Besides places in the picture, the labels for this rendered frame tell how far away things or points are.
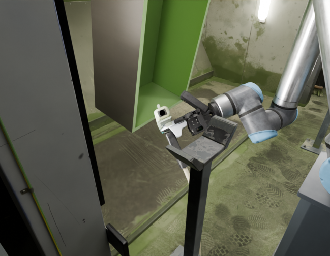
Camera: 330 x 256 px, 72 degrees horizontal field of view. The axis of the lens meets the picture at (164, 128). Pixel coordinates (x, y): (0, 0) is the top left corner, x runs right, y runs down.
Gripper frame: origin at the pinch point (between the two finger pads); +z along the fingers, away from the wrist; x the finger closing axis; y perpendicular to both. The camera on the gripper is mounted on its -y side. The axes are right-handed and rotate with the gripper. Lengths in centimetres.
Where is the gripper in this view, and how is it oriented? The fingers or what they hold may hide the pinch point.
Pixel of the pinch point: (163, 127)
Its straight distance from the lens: 83.1
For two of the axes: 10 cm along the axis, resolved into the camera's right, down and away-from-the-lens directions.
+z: -9.1, 4.1, -0.5
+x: 0.0, 1.1, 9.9
